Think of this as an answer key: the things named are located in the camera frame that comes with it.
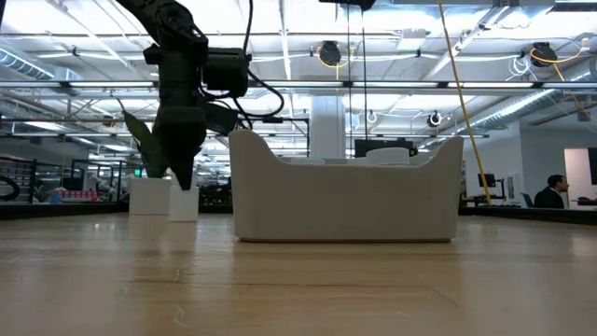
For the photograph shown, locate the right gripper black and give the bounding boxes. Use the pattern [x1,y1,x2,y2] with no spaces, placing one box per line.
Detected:
[318,0,377,12]

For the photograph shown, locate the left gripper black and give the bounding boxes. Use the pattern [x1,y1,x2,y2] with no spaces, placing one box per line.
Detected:
[155,60,240,190]

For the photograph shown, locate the pale grey plastic basket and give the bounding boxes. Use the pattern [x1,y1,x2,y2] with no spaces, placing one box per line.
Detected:
[228,129,465,244]

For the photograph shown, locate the green artificial plant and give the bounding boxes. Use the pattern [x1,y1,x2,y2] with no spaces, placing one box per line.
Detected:
[116,96,170,180]

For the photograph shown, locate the white plant pot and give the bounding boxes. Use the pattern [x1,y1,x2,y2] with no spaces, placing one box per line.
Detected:
[128,176,173,217]

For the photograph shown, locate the red boxes on shelf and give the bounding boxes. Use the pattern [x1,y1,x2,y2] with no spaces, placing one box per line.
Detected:
[56,189,100,203]

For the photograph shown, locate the black background screen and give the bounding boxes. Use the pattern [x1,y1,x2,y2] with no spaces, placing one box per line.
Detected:
[354,138,420,159]

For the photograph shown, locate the person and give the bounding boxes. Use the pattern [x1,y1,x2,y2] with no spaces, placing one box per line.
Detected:
[533,174,572,210]

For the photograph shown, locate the thin black hanging cable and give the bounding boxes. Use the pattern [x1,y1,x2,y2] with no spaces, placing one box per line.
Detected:
[346,4,353,158]

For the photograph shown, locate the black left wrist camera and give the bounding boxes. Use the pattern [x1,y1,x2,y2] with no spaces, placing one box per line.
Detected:
[201,48,252,98]

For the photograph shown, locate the black background rig frame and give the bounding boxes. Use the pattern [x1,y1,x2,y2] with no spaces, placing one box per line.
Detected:
[251,116,312,155]

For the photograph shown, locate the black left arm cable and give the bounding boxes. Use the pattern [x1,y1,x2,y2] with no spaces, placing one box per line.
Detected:
[230,0,286,133]

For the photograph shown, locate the yellow hanging cable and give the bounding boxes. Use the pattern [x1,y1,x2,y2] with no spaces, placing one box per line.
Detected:
[437,0,493,207]

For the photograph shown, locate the black aluminium table frame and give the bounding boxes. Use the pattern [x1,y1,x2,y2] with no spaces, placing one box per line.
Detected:
[0,202,597,227]

